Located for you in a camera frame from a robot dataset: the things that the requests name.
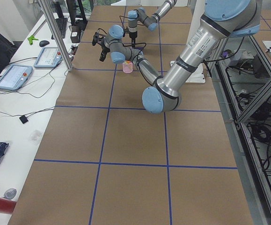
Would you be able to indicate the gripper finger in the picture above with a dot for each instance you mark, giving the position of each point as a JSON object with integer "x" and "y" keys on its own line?
{"x": 102, "y": 57}
{"x": 133, "y": 43}

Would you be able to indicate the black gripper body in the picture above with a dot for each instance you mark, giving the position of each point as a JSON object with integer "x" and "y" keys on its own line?
{"x": 104, "y": 49}
{"x": 133, "y": 35}

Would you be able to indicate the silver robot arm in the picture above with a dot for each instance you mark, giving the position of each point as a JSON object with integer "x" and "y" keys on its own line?
{"x": 220, "y": 19}
{"x": 150, "y": 22}

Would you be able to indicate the pink mesh pen holder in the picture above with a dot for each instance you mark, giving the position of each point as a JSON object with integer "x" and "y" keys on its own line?
{"x": 127, "y": 68}

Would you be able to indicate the small black box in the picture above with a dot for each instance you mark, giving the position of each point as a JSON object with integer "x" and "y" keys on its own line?
{"x": 75, "y": 34}

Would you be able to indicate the black computer monitor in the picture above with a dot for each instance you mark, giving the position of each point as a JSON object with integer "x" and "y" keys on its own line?
{"x": 73, "y": 6}

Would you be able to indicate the black keyboard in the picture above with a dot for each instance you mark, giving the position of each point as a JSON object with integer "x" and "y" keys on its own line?
{"x": 62, "y": 26}

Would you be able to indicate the far teach pendant tablet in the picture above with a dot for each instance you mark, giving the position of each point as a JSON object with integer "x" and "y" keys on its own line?
{"x": 49, "y": 57}

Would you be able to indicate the teach pendant tablet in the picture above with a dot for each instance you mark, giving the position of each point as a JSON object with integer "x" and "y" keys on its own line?
{"x": 49, "y": 57}
{"x": 15, "y": 76}

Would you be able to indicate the black computer mouse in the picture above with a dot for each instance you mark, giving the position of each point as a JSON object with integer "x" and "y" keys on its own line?
{"x": 43, "y": 43}

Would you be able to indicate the green plastic clamp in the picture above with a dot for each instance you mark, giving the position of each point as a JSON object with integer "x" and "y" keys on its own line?
{"x": 31, "y": 39}

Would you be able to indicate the near teach pendant tablet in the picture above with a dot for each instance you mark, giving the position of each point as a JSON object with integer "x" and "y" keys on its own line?
{"x": 15, "y": 76}

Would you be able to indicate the small black sensor puck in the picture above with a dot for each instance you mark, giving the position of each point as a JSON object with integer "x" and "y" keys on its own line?
{"x": 23, "y": 119}

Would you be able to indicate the clear plastic bag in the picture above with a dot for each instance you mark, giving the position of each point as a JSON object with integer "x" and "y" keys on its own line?
{"x": 35, "y": 137}

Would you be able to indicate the silver round tin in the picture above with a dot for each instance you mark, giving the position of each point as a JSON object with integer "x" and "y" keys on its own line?
{"x": 10, "y": 193}

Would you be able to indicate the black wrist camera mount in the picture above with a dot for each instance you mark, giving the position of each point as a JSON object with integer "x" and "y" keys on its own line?
{"x": 98, "y": 37}

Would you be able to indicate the aluminium frame post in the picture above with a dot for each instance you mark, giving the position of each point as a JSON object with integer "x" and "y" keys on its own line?
{"x": 45, "y": 6}

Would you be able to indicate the aluminium frame rack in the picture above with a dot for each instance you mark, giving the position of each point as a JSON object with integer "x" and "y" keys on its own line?
{"x": 241, "y": 71}

